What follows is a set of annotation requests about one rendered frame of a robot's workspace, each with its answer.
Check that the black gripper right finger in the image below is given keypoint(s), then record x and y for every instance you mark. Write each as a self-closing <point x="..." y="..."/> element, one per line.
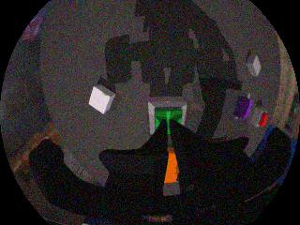
<point x="195" y="154"/>

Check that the red button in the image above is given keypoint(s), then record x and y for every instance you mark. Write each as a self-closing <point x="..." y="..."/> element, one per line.
<point x="259" y="117"/>

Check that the small white block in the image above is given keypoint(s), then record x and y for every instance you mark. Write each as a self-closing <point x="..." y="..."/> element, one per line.
<point x="101" y="98"/>

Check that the purple button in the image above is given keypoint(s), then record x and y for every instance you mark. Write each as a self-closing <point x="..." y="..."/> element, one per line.
<point x="236" y="104"/>

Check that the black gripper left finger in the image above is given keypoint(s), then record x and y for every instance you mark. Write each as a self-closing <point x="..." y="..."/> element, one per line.
<point x="151" y="159"/>

